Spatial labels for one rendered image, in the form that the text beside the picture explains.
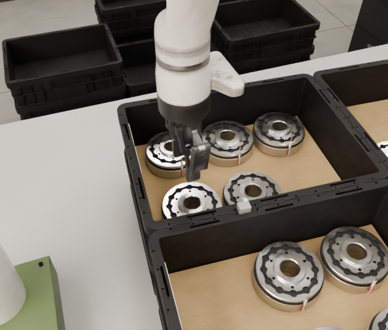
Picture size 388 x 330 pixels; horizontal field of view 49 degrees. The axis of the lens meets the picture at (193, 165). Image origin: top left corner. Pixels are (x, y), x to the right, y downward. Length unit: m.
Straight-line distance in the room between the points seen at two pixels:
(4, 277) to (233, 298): 0.34
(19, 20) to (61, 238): 2.52
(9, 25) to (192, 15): 2.81
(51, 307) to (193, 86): 0.43
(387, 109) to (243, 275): 0.54
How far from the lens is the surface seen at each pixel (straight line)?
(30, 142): 1.15
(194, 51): 0.53
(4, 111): 2.48
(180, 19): 0.50
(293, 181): 0.83
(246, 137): 0.86
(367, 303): 0.72
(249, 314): 0.67
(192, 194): 0.74
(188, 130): 0.60
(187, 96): 0.56
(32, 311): 0.78
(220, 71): 0.60
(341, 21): 3.24
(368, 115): 1.02
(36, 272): 0.82
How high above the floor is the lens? 1.43
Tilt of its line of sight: 46 degrees down
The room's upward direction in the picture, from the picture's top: straight up
